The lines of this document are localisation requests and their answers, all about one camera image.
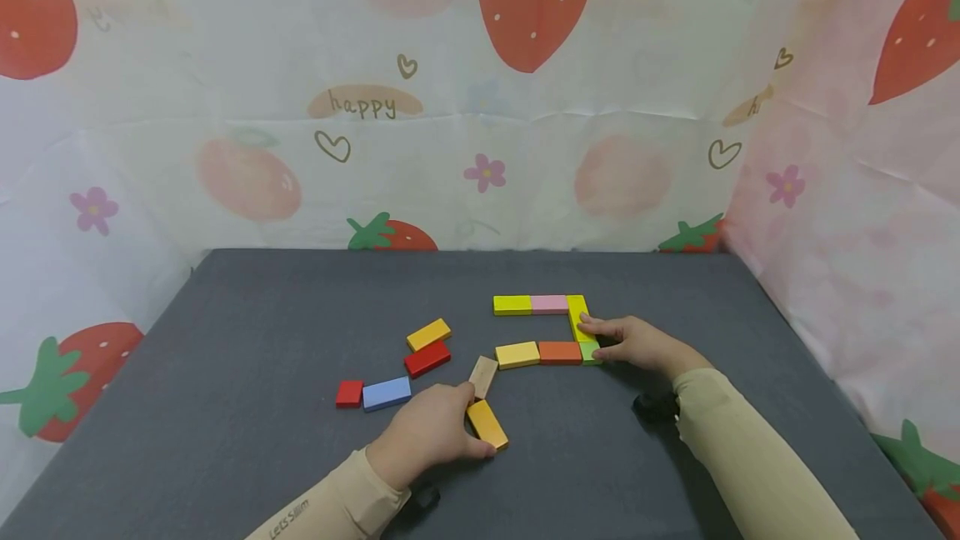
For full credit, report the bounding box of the black wrist band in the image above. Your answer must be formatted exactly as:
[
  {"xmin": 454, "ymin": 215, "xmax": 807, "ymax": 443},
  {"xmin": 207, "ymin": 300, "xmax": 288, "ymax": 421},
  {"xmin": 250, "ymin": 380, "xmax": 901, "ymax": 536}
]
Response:
[
  {"xmin": 632, "ymin": 390, "xmax": 681, "ymax": 425},
  {"xmin": 402, "ymin": 483, "xmax": 443, "ymax": 518}
]

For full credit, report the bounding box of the person's right forearm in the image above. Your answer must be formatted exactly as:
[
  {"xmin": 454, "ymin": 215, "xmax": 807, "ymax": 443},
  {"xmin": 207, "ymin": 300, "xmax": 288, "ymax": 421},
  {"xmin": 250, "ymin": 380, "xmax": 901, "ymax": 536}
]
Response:
[{"xmin": 672, "ymin": 367, "xmax": 861, "ymax": 540}]

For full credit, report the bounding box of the orange-yellow block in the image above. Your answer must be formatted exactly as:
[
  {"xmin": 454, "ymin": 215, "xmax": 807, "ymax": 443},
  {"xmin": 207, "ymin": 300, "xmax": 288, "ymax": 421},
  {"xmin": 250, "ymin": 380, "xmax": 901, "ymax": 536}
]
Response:
[
  {"xmin": 405, "ymin": 317, "xmax": 453, "ymax": 353},
  {"xmin": 466, "ymin": 399, "xmax": 510, "ymax": 452}
]

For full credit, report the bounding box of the person's left forearm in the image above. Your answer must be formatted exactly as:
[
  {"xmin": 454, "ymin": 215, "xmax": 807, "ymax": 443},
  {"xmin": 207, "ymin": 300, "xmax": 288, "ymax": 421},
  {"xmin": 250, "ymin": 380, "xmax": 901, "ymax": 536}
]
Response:
[{"xmin": 244, "ymin": 447, "xmax": 413, "ymax": 540}]

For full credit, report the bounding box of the beige wooden block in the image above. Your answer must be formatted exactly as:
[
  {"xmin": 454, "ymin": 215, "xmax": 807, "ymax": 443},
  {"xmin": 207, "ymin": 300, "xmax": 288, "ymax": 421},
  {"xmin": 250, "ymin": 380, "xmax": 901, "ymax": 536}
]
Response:
[{"xmin": 468, "ymin": 355, "xmax": 499, "ymax": 402}]

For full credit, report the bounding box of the long red block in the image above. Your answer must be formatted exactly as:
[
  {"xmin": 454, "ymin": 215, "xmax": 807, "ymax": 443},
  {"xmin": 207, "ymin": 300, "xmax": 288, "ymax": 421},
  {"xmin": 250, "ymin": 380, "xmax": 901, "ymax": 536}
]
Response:
[{"xmin": 403, "ymin": 340, "xmax": 453, "ymax": 380}]

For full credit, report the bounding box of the orange-red block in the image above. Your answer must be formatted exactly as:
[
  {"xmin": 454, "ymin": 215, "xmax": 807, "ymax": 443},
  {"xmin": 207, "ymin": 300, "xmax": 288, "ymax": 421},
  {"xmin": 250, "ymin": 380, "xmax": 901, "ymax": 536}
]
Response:
[{"xmin": 538, "ymin": 341, "xmax": 584, "ymax": 367}]

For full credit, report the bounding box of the blue block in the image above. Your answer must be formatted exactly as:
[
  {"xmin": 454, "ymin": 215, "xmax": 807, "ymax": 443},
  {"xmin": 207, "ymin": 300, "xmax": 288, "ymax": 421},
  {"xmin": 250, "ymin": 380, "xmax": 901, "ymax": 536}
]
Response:
[{"xmin": 362, "ymin": 376, "xmax": 413, "ymax": 413}]

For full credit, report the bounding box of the person's left hand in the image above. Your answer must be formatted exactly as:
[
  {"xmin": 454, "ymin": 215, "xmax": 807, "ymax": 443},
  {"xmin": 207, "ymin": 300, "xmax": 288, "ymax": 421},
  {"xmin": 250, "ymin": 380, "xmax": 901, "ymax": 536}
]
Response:
[{"xmin": 365, "ymin": 382, "xmax": 498, "ymax": 492}]

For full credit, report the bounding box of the person's right hand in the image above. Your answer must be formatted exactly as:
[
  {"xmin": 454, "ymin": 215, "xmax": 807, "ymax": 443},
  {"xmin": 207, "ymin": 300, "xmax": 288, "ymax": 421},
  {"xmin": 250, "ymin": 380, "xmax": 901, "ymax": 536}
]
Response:
[{"xmin": 577, "ymin": 313, "xmax": 714, "ymax": 383}]

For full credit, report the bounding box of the pale yellow block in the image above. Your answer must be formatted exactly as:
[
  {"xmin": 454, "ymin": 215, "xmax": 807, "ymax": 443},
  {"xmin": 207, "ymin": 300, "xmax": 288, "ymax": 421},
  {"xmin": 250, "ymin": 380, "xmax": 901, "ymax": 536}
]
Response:
[{"xmin": 495, "ymin": 341, "xmax": 541, "ymax": 371}]

